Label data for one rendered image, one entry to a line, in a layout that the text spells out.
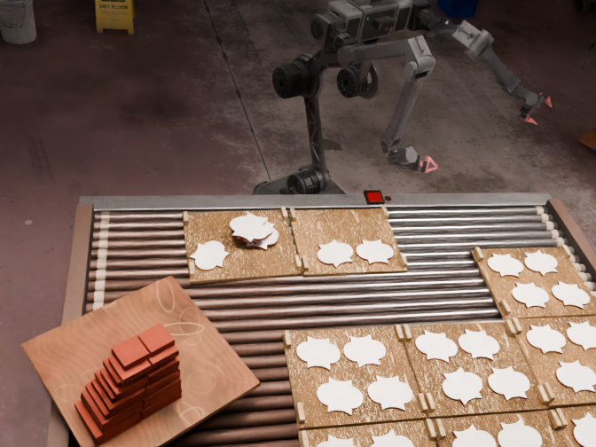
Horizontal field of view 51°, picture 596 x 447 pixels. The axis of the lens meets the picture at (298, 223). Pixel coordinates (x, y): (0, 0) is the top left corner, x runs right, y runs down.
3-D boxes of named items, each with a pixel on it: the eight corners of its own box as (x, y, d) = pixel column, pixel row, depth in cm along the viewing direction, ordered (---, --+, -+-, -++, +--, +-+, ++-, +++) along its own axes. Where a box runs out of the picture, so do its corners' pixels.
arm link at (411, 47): (431, 30, 222) (411, 35, 217) (437, 68, 226) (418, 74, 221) (354, 43, 259) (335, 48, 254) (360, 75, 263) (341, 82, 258)
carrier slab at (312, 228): (287, 213, 256) (288, 210, 255) (382, 210, 265) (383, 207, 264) (302, 278, 231) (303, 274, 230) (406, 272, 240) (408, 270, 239)
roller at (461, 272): (90, 286, 221) (88, 277, 218) (576, 268, 261) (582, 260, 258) (89, 297, 218) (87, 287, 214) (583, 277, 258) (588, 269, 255)
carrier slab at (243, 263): (182, 216, 246) (182, 214, 245) (283, 212, 256) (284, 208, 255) (190, 284, 222) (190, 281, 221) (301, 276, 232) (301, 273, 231)
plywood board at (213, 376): (21, 348, 183) (20, 343, 182) (170, 278, 210) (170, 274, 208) (102, 484, 158) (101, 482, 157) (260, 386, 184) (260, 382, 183)
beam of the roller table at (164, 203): (81, 207, 252) (80, 195, 248) (543, 201, 295) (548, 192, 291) (79, 221, 246) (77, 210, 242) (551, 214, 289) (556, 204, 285)
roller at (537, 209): (96, 218, 246) (95, 208, 242) (540, 211, 286) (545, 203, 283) (95, 226, 242) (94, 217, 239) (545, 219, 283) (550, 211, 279)
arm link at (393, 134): (427, 51, 227) (406, 58, 222) (438, 61, 225) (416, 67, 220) (394, 138, 260) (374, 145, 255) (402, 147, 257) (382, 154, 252)
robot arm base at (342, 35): (339, 46, 266) (344, 19, 258) (351, 55, 262) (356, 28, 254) (323, 50, 262) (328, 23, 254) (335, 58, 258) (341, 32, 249)
